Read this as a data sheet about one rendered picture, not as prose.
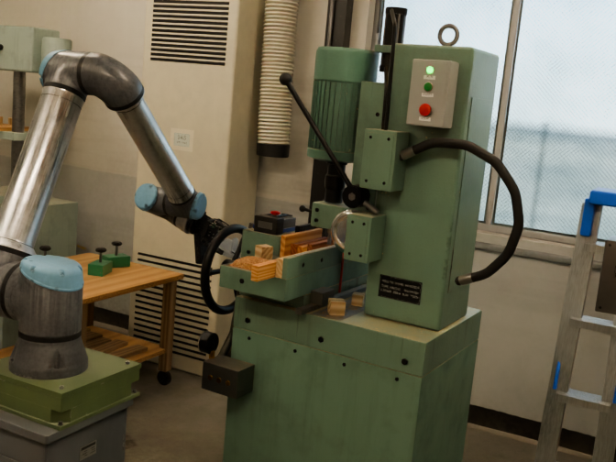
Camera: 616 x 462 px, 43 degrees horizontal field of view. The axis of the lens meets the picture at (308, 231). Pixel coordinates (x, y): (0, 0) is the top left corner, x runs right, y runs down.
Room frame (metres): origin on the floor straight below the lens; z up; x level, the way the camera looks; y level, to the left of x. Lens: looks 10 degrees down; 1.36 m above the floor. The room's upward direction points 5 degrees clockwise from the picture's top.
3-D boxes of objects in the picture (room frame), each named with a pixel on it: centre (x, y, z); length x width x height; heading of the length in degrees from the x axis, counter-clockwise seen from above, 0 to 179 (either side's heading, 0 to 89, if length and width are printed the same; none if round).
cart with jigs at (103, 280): (3.31, 0.95, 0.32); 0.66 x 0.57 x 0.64; 153
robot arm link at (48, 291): (1.89, 0.63, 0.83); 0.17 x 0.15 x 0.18; 68
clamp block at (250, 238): (2.34, 0.10, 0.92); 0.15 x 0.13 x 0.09; 150
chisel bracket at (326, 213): (2.23, -0.08, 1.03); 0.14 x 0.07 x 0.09; 60
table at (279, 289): (2.30, 0.03, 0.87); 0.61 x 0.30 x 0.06; 150
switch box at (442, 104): (1.97, -0.27, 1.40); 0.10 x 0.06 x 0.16; 60
